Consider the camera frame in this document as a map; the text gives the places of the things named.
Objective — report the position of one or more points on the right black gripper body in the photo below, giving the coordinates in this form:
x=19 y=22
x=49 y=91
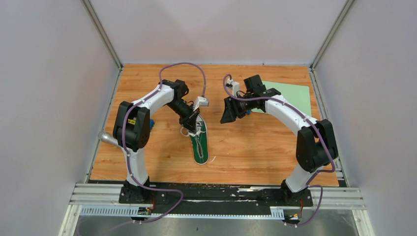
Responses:
x=240 y=106

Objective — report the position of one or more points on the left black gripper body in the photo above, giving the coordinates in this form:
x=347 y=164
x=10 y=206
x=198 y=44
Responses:
x=186 y=117

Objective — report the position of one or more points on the white shoelace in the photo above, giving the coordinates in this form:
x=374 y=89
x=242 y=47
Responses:
x=187 y=133

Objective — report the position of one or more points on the green canvas sneaker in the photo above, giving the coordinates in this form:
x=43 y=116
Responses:
x=199 y=141

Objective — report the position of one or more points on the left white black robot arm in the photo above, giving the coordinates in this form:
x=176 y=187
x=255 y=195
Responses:
x=132 y=132

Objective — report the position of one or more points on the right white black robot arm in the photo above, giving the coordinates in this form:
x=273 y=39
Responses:
x=315 y=146

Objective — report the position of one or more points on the blue yellow toy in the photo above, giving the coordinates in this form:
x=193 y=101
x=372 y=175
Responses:
x=151 y=124

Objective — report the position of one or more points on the light green clipboard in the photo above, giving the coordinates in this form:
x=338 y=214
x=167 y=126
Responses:
x=298 y=96

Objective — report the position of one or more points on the silver microphone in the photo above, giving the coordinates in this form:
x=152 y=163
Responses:
x=107 y=138

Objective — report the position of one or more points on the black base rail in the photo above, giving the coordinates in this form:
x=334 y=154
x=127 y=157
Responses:
x=212 y=201

